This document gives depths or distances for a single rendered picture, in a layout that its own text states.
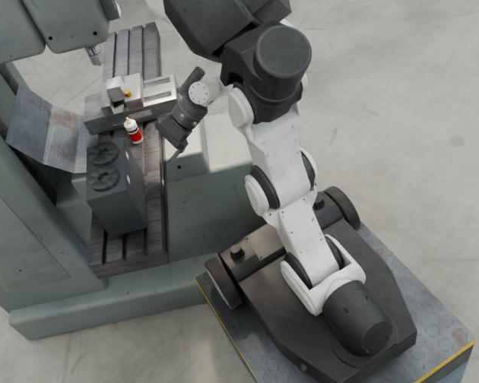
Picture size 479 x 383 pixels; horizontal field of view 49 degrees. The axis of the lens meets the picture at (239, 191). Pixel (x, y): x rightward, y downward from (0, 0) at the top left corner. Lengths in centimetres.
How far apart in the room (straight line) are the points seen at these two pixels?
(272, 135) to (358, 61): 223
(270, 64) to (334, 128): 205
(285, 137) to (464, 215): 149
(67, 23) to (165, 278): 122
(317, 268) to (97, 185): 71
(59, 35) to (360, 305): 118
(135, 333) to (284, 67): 177
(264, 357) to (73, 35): 122
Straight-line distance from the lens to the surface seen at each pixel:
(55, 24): 169
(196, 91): 154
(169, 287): 239
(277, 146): 137
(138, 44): 238
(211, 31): 122
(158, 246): 158
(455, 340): 194
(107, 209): 156
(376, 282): 182
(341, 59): 355
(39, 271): 239
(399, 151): 294
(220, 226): 226
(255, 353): 193
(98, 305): 249
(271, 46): 107
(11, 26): 169
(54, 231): 216
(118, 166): 157
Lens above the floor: 216
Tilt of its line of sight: 49 degrees down
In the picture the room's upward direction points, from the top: 18 degrees counter-clockwise
